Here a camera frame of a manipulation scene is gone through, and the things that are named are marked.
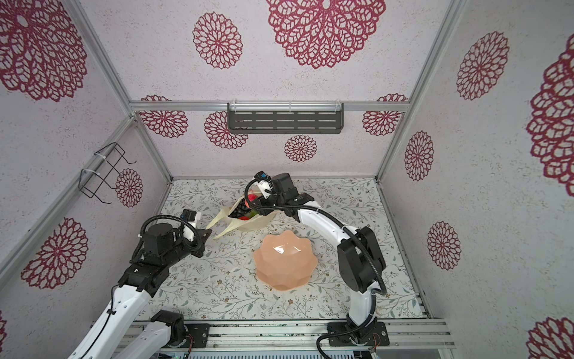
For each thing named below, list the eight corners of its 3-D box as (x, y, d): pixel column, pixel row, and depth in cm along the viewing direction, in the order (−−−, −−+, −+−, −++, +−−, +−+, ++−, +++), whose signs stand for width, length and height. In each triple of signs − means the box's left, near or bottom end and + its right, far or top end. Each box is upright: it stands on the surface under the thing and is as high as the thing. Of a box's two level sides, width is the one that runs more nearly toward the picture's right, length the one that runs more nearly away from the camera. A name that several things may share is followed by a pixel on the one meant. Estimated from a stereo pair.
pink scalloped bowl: (252, 291, 85) (251, 287, 82) (257, 237, 100) (256, 231, 96) (317, 291, 85) (319, 286, 82) (313, 237, 100) (314, 231, 96)
